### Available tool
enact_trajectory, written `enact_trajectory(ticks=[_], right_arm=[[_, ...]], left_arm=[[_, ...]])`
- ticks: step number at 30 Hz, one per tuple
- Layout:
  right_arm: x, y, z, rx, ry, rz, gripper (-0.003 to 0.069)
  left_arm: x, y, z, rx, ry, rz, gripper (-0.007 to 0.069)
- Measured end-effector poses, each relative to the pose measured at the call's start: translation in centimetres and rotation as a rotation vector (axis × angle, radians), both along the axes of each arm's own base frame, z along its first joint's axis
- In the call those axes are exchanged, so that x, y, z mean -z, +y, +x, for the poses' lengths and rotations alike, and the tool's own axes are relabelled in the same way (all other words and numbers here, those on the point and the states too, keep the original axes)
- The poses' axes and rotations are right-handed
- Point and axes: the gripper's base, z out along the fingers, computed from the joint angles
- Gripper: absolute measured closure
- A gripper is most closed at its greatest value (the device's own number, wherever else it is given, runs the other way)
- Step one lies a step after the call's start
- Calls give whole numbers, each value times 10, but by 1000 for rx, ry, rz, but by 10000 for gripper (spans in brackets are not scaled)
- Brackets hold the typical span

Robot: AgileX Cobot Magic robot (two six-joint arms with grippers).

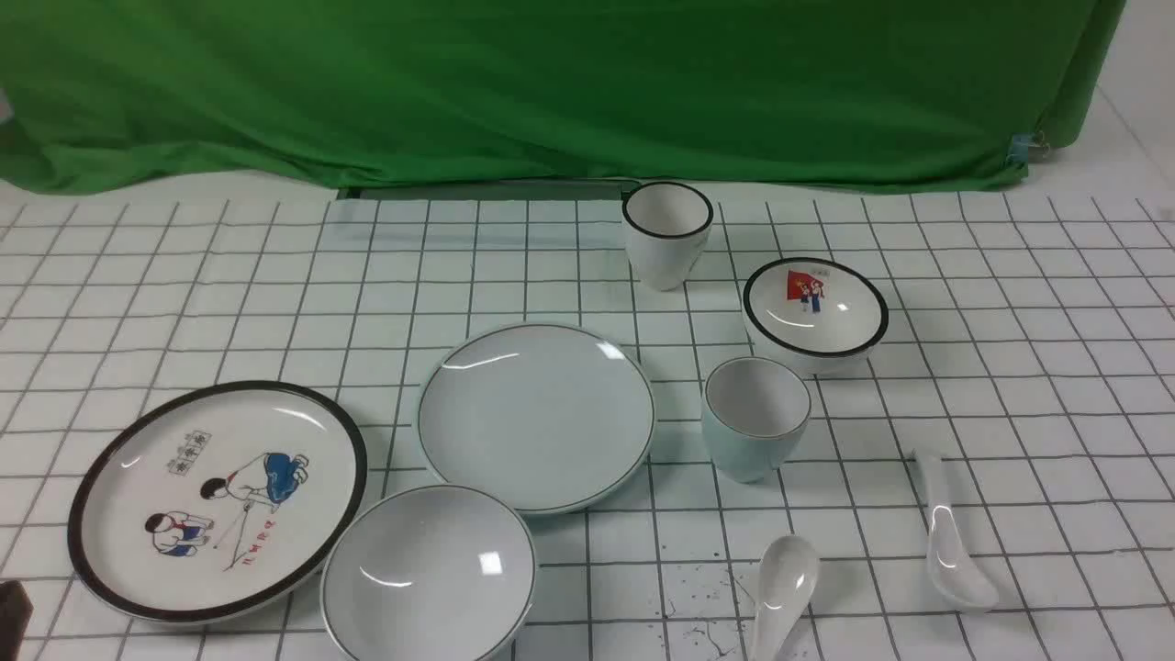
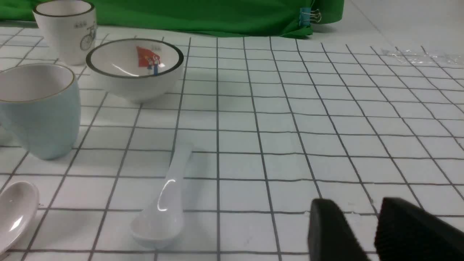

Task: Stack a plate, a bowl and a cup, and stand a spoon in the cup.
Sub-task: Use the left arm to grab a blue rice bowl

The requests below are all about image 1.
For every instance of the green backdrop cloth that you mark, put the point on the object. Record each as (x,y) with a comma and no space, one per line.
(894,96)

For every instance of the black rimmed cartoon plate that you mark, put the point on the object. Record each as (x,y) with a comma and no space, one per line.
(218,502)

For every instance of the blue binder clip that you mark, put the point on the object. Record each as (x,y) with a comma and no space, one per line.
(1028,148)

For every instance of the white black rimmed cup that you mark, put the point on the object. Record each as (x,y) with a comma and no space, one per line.
(665,228)

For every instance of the pale blue plain bowl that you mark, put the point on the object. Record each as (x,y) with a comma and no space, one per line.
(440,572)

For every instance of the small black rimmed cartoon bowl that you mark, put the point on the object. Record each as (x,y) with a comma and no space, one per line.
(815,316)

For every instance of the white grid tablecloth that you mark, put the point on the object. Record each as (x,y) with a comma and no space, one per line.
(1030,346)

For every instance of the white ceramic spoon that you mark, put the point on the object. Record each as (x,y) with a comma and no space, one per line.
(788,572)
(952,571)

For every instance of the dark metal floor strip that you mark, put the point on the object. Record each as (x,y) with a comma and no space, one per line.
(535,189)

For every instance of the white ceramic spoon front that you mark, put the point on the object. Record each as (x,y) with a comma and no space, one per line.
(788,572)

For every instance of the pale blue plain plate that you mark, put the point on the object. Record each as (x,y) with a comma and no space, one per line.
(547,418)

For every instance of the dark brown corner object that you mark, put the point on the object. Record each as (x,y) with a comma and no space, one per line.
(15,613)

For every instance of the pale blue cup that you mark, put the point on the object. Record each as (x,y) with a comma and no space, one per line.
(754,412)

